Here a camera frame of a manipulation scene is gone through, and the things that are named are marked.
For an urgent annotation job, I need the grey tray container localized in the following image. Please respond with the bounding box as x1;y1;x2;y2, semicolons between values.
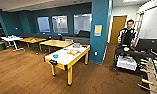
72;42;82;49

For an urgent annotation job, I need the red bowl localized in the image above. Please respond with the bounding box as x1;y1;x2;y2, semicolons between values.
81;44;90;48

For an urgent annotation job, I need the dark long sofa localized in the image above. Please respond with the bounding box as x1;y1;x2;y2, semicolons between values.
20;29;92;46

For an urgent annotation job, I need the white pillar outlet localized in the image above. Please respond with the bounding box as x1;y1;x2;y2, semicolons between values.
94;50;99;57

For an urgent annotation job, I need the interior window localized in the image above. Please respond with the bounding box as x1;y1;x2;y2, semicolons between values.
73;13;93;35
36;16;52;34
51;14;69;34

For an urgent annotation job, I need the wooden door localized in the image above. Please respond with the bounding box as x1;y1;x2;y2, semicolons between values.
109;15;128;44

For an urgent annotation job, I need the yellow object on cart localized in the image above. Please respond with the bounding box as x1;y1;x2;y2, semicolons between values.
123;46;131;53

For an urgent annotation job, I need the black wheeled cart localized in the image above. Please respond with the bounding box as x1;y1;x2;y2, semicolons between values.
113;38;157;76

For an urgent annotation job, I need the person in black jacket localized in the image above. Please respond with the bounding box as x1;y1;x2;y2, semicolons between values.
117;19;139;48

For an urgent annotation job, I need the white box on cart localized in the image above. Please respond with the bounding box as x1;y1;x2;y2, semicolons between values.
116;55;138;71

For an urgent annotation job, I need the white folding table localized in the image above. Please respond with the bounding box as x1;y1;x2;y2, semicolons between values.
0;35;24;52

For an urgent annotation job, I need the yellow wall notice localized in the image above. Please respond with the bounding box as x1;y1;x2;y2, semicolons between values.
93;23;103;37

